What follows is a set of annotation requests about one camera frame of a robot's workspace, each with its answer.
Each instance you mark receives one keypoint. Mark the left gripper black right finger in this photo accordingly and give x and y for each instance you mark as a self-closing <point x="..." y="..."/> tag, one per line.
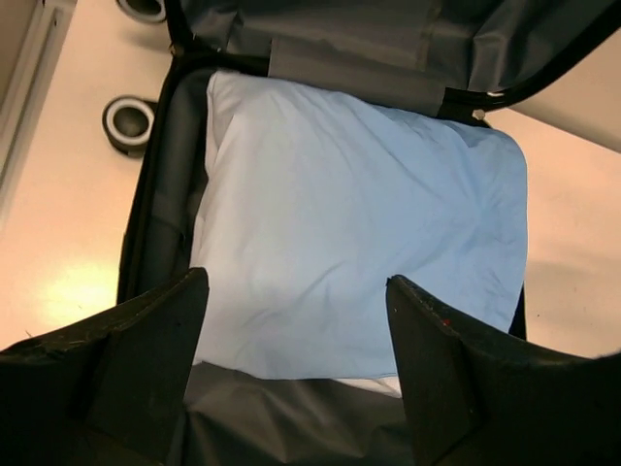
<point x="474" y="395"/>

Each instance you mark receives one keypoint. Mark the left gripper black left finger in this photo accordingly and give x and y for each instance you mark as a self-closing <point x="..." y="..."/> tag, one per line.
<point x="106" y="390"/>

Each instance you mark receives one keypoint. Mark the light blue shirt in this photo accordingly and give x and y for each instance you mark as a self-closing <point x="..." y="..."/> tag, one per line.
<point x="315" y="198"/>

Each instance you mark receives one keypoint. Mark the yellow suitcase with grey lining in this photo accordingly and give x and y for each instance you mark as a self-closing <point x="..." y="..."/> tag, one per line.
<point x="455" y="60"/>

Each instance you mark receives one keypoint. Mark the aluminium right rail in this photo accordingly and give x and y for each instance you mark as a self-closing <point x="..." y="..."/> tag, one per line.
<point x="32" y="36"/>

